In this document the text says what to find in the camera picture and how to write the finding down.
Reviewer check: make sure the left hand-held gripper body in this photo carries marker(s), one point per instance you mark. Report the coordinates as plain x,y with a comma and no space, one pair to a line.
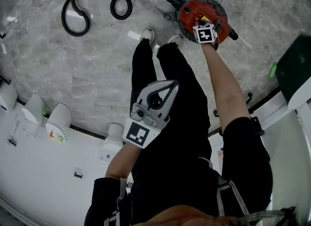
138,133

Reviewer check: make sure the person's face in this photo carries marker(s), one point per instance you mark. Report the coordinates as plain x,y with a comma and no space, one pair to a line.
179,216

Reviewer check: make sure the beige packet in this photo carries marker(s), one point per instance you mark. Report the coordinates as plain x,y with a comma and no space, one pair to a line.
220,153

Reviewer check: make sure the white toilet with blue label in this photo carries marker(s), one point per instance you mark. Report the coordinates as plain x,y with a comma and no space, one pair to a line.
111,142

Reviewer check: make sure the person's black trousers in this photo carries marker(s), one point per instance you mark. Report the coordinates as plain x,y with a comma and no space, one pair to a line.
189,103

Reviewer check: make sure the white power strip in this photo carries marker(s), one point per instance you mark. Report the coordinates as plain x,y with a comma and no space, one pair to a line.
4,48

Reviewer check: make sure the white toilet with coloured tags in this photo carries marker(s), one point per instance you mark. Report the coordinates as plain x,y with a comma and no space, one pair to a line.
59,120

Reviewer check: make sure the green bottle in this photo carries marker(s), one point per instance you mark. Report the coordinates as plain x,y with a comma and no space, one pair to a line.
273,70
46,110

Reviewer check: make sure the person's black striped top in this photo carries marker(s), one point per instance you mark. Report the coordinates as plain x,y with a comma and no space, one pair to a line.
245,161

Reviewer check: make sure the person's left white shoe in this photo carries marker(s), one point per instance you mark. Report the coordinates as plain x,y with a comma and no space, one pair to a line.
148,35

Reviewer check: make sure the black stand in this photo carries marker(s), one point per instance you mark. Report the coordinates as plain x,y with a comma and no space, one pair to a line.
5,80

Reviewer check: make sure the red vacuum cleaner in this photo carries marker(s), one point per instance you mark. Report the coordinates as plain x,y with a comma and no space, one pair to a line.
192,8

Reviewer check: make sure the small grey scraper tool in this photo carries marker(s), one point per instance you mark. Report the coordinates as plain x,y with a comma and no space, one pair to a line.
13,137

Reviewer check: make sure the small black and white box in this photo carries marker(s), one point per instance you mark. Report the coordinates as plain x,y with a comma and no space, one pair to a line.
78,173

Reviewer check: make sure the clear eyeglasses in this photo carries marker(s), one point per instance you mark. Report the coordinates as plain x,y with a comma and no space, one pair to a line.
262,216

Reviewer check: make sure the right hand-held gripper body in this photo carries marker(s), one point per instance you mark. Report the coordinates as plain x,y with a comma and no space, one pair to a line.
205,35

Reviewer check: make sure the person's right forearm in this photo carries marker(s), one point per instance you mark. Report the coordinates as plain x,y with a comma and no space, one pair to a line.
226,86

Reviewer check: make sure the person's left forearm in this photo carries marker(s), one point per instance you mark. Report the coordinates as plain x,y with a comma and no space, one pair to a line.
124,159

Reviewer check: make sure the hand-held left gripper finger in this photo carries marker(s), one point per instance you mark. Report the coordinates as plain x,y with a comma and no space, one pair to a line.
143,95
171,101

